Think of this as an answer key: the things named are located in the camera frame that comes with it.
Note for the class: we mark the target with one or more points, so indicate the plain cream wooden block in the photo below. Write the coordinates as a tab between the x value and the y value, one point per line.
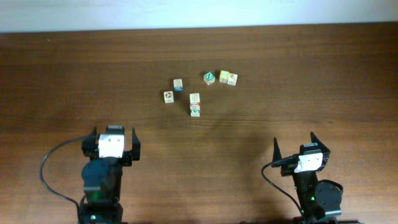
194	98

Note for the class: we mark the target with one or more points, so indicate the white back board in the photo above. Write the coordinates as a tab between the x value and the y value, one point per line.
68	15

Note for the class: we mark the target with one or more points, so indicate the green N wooden block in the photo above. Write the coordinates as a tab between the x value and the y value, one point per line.
209	78

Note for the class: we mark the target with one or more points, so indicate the yellow W wooden block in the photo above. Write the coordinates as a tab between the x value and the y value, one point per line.
232	79

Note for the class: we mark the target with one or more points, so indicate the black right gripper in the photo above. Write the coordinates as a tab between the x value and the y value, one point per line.
288	168

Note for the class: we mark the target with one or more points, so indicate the yellow J wooden block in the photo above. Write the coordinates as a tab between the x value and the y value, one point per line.
224	75

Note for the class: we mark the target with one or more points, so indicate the soccer ball wooden block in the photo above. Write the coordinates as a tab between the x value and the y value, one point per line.
168	96

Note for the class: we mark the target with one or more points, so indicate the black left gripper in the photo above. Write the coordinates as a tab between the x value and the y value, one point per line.
134	144

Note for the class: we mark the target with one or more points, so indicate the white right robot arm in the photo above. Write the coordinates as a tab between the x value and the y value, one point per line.
318	200

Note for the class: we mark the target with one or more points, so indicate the pretzel picture wooden block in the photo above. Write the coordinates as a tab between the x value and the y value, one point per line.
178	85

